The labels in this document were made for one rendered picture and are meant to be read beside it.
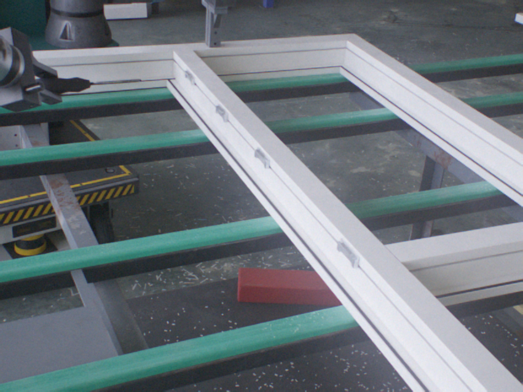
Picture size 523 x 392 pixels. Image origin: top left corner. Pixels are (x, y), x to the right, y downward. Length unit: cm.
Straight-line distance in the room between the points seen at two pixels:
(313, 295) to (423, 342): 58
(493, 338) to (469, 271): 43
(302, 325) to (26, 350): 33
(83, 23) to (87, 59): 70
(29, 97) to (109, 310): 47
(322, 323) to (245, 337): 10
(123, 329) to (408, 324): 37
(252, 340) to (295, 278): 54
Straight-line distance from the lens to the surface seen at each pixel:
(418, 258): 105
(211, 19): 173
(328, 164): 340
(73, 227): 128
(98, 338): 100
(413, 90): 165
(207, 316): 147
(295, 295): 150
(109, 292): 113
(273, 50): 180
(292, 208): 121
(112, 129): 361
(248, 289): 149
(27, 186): 247
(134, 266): 115
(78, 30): 237
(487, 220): 247
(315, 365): 139
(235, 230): 119
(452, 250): 108
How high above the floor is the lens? 148
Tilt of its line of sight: 28 degrees down
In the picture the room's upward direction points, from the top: 5 degrees clockwise
